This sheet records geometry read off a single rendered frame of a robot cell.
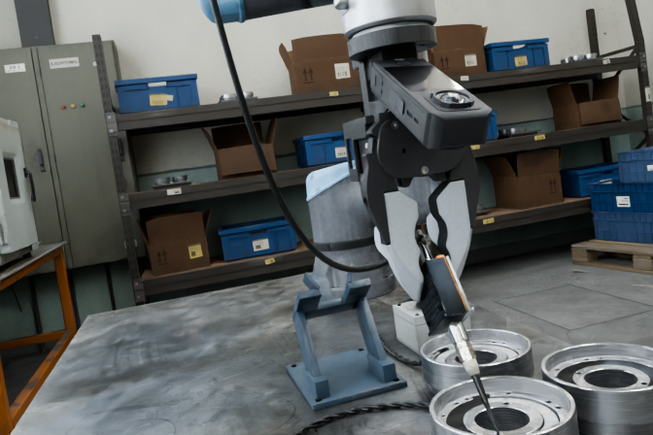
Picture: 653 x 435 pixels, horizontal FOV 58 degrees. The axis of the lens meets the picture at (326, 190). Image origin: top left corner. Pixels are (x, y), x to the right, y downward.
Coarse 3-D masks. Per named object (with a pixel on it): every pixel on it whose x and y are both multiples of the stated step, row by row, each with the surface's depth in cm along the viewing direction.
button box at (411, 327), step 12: (396, 312) 73; (408, 312) 70; (420, 312) 69; (396, 324) 74; (408, 324) 69; (420, 324) 68; (468, 324) 69; (396, 336) 74; (408, 336) 70; (420, 336) 68; (432, 336) 68; (420, 348) 68
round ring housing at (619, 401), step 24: (552, 360) 52; (576, 360) 52; (648, 360) 50; (576, 384) 48; (600, 384) 50; (624, 384) 49; (648, 384) 46; (576, 408) 45; (600, 408) 44; (624, 408) 43; (648, 408) 43; (600, 432) 44; (624, 432) 44; (648, 432) 43
